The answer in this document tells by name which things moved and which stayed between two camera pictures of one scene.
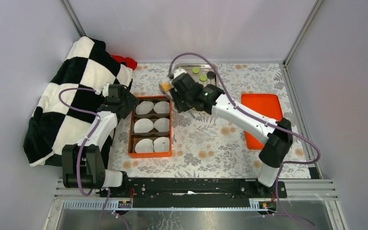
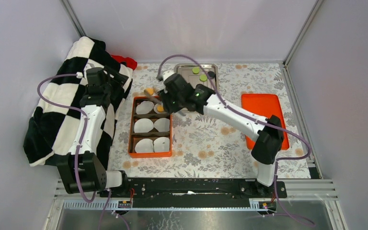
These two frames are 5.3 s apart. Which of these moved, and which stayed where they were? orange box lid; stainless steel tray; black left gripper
Moved: black left gripper
Stayed: orange box lid; stainless steel tray
